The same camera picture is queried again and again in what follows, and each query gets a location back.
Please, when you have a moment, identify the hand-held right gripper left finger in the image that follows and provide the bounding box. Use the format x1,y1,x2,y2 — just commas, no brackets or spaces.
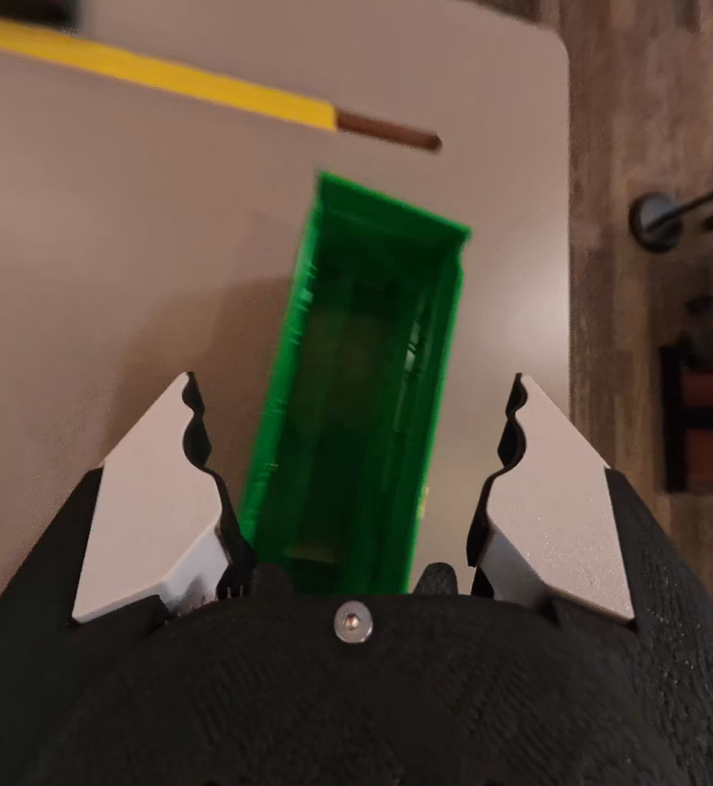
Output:
72,371,254,624

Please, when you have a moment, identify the green plastic bin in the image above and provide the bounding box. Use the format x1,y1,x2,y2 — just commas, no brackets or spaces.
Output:
238,172,473,595

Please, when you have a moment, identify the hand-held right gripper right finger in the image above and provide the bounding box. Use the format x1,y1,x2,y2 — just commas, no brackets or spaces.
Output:
466,373,636,627

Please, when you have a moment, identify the black round stand foot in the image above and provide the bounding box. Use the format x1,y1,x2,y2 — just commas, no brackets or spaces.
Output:
628,174,713,254

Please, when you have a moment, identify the red-brown seat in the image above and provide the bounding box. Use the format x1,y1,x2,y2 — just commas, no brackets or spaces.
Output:
659,341,713,495

